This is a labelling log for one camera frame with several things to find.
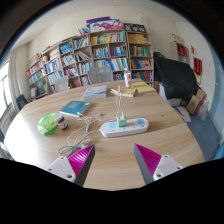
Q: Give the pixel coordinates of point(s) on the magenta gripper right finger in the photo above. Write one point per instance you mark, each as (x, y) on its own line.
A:
(154, 166)

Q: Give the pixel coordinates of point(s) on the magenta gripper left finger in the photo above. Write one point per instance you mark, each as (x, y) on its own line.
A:
(75, 167)

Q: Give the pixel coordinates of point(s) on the green charger plug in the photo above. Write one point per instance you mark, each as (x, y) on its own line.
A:
(122, 121)

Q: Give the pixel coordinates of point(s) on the small red-label jar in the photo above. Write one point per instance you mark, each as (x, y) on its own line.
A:
(62, 123)

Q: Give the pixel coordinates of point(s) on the white power strip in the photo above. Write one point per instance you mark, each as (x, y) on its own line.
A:
(134, 126)

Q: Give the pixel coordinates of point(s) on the green plastic bag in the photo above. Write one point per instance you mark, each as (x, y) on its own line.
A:
(47, 123)

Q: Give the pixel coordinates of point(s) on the teal book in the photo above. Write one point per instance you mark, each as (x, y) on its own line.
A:
(75, 108)

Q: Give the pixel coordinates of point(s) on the cardboard box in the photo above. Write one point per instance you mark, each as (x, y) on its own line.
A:
(196, 102)

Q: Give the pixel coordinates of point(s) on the grey book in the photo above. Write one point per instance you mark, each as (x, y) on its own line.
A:
(95, 92)

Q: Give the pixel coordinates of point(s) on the yellow book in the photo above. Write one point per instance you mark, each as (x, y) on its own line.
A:
(123, 91)

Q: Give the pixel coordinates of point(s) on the yellow notebook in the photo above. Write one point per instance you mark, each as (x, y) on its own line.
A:
(143, 87)

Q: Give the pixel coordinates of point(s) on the white chair left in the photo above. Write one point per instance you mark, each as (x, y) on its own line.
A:
(61, 84)

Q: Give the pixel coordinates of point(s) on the black cloth cover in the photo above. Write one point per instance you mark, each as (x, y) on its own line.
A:
(177, 77)

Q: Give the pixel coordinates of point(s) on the white bottle red label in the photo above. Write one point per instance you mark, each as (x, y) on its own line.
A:
(127, 78)

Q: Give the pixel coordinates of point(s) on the grey mesh chair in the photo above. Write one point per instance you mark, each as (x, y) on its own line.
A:
(100, 75)

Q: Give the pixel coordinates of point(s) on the wooden bookshelf with books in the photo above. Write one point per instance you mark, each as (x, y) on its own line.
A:
(76, 56)

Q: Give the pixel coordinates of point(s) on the colourful boxes atop shelf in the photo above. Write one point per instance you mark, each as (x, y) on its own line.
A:
(106, 24)

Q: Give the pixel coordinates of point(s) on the small wall shelf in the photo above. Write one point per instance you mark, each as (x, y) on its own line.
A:
(179, 52)

